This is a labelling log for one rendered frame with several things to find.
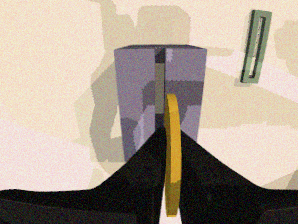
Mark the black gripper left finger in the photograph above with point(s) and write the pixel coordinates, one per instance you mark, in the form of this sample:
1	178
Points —
133	195

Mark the grey box side wall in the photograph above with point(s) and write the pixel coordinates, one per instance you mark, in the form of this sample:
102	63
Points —
160	59

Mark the gold coin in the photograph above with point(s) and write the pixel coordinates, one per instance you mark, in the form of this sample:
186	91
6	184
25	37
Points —
173	156

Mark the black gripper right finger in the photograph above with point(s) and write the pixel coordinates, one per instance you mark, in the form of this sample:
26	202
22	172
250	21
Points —
212	193

